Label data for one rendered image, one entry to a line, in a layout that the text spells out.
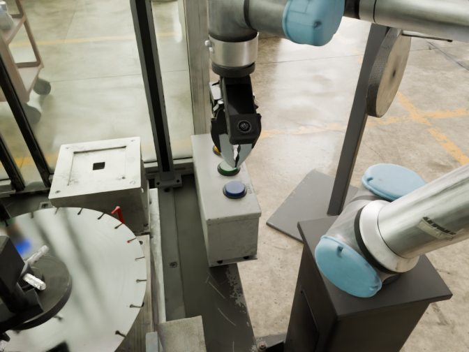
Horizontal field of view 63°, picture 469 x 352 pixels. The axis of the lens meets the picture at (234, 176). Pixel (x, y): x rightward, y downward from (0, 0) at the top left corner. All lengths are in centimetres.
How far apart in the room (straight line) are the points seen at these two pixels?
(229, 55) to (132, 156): 39
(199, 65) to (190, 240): 39
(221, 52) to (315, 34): 16
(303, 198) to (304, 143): 51
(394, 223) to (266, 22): 32
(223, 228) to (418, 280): 42
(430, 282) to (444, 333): 89
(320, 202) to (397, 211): 146
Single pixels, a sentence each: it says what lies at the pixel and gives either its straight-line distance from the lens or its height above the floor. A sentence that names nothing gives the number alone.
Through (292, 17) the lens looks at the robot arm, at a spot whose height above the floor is 127.
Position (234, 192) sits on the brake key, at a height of 91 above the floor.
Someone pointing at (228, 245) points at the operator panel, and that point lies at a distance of 80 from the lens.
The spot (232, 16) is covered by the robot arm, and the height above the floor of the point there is 125.
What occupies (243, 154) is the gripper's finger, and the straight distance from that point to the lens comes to 71.
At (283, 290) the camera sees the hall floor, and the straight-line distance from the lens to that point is 171.
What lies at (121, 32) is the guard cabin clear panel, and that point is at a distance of 87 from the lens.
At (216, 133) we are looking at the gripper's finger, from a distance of 67.
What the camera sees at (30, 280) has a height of 100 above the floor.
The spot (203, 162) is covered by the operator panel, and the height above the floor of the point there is 90.
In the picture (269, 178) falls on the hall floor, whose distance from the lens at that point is 216.
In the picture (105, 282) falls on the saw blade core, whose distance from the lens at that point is 61.
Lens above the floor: 144
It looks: 42 degrees down
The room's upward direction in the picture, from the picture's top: straight up
